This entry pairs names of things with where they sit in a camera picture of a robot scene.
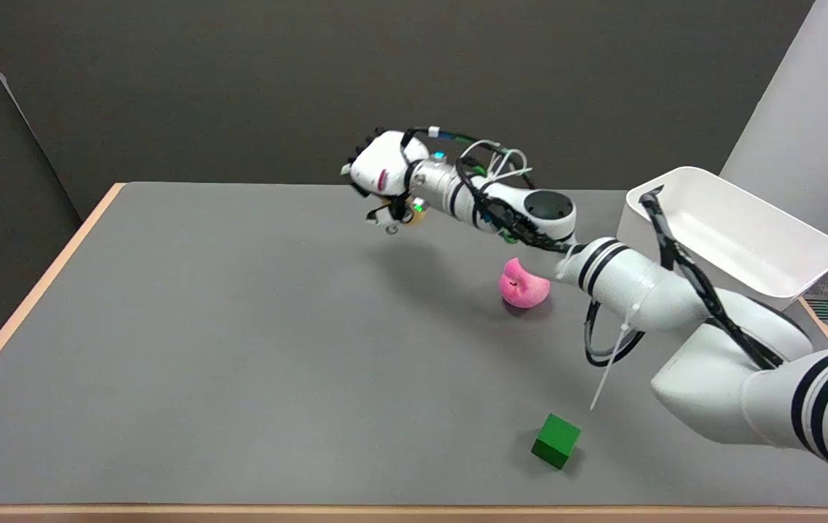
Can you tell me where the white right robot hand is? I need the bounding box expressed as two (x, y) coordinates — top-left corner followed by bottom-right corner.
(341, 130), (431, 235)

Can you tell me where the white plastic box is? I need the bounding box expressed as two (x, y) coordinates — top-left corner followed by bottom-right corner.
(616, 166), (828, 312)

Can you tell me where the pink toy peach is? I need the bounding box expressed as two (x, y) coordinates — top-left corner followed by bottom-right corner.
(499, 257), (551, 309)

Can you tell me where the white zip tie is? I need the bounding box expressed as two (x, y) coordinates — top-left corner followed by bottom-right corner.
(590, 303), (641, 412)

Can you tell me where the green wooden cube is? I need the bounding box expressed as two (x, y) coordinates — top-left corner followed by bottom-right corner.
(531, 413), (582, 470)

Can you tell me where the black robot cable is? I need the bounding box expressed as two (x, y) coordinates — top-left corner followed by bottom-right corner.
(583, 190), (784, 370)

